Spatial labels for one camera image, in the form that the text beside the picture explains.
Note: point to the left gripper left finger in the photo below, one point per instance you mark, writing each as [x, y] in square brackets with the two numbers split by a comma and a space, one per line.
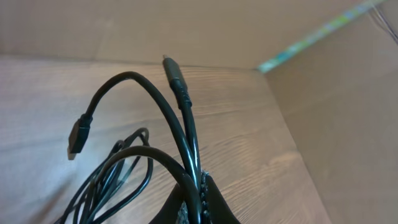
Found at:
[174, 210]

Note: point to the cardboard box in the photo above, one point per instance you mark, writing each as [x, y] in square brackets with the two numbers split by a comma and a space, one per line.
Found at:
[313, 141]

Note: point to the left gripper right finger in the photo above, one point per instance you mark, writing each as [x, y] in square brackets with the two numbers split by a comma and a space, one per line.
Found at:
[215, 208]

